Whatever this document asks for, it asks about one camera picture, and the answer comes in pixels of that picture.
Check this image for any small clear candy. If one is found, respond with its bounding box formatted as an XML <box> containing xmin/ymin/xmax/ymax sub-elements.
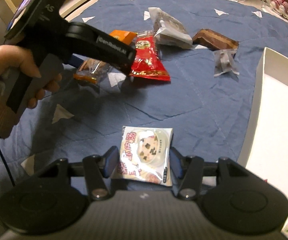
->
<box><xmin>213</xmin><ymin>49</ymin><xmax>239</xmax><ymax>77</ymax></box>

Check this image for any white shallow cardboard box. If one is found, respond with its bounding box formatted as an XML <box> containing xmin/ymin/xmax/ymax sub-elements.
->
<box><xmin>238</xmin><ymin>47</ymin><xmax>288</xmax><ymax>226</ymax></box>

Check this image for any orange snack pack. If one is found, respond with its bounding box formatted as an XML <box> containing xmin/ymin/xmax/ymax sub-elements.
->
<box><xmin>73</xmin><ymin>29</ymin><xmax>139</xmax><ymax>84</ymax></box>

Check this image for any red snack pack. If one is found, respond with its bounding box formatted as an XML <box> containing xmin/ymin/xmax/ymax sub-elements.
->
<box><xmin>130</xmin><ymin>30</ymin><xmax>171</xmax><ymax>82</ymax></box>

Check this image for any person's left hand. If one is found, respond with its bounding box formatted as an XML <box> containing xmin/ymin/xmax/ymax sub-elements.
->
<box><xmin>0</xmin><ymin>44</ymin><xmax>63</xmax><ymax>138</ymax></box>

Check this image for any brown gold snack bar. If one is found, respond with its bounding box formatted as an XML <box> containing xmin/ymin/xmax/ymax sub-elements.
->
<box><xmin>192</xmin><ymin>29</ymin><xmax>239</xmax><ymax>50</ymax></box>

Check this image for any clear pastry cake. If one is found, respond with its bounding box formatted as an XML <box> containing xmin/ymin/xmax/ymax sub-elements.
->
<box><xmin>148</xmin><ymin>7</ymin><xmax>193</xmax><ymax>49</ymax></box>

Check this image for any white soup packet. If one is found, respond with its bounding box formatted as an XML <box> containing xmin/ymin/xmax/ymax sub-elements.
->
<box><xmin>111</xmin><ymin>126</ymin><xmax>173</xmax><ymax>187</ymax></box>

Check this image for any blue quilted triangle mat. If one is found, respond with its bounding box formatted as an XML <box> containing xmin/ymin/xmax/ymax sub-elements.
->
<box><xmin>0</xmin><ymin>0</ymin><xmax>288</xmax><ymax>197</ymax></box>

